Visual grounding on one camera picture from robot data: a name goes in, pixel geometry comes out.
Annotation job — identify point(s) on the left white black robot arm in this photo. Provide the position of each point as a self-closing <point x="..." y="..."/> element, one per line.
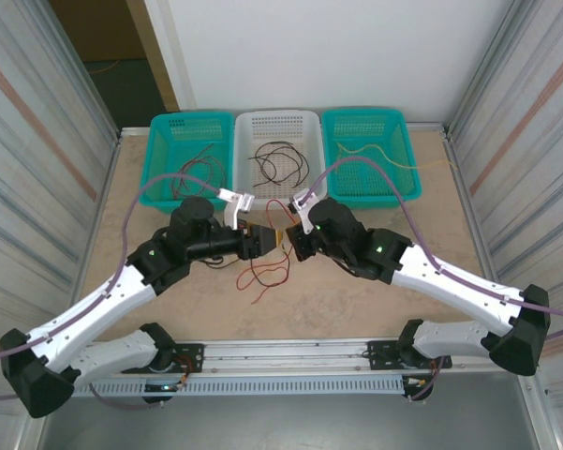
<point x="89" y="311"/>

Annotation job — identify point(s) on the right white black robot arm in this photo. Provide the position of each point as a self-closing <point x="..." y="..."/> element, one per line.
<point x="449" y="293"/>

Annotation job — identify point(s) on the teal perforated plastic basket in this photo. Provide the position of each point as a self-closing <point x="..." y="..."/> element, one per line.
<point x="393" y="136"/>
<point x="187" y="133"/>

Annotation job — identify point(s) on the white perforated plastic basket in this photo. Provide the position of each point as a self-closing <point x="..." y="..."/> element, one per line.
<point x="281" y="124"/>

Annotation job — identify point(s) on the black controller board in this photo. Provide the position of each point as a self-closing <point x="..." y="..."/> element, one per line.
<point x="417" y="386"/>
<point x="164" y="391"/>

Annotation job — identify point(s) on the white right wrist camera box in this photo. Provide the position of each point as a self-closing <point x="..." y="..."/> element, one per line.
<point x="304" y="213"/>

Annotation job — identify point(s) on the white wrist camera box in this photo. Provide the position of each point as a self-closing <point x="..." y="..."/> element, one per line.
<point x="304" y="213"/>
<point x="236" y="206"/>

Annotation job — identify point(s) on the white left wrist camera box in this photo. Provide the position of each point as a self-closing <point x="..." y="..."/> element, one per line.
<point x="236" y="206"/>

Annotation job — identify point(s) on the aluminium mounting rail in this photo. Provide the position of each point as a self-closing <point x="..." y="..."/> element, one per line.
<point x="285" y="356"/>

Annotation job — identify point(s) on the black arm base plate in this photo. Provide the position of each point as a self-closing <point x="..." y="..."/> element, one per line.
<point x="379" y="356"/>
<point x="192" y="351"/>

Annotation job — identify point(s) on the wooden door frame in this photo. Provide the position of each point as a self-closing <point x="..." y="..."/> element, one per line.
<point x="151" y="47"/>

